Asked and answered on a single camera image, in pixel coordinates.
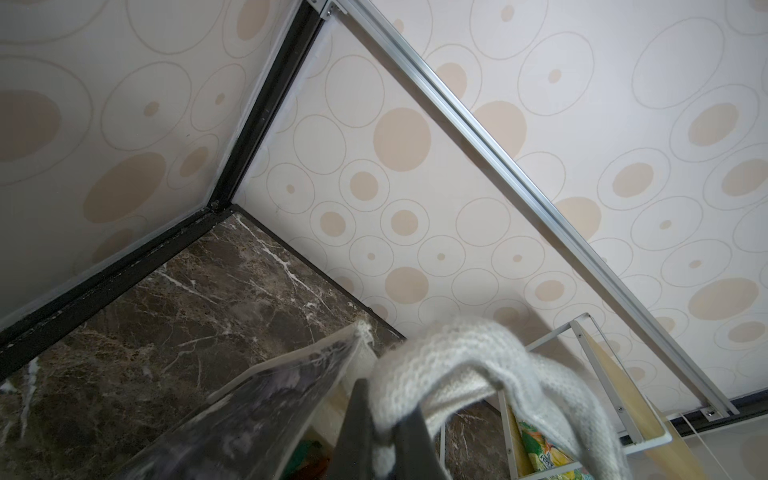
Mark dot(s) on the silver aluminium frame bar back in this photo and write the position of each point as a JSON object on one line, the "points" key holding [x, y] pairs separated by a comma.
{"points": [[519, 189]]}

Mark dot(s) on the white wire wooden shelf rack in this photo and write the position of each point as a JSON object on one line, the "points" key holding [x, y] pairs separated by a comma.
{"points": [[476, 357]]}

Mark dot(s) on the cream canvas grocery bag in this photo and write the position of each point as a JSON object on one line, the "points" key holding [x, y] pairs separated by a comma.
{"points": [[250, 428]]}

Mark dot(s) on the green lemon candy bag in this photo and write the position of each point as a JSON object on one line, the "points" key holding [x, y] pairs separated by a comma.
{"points": [[538, 453]]}

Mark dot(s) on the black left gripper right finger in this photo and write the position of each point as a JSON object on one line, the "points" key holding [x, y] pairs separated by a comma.
{"points": [[417, 447]]}

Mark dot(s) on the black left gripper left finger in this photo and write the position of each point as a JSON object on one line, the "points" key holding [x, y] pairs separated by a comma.
{"points": [[354, 438]]}

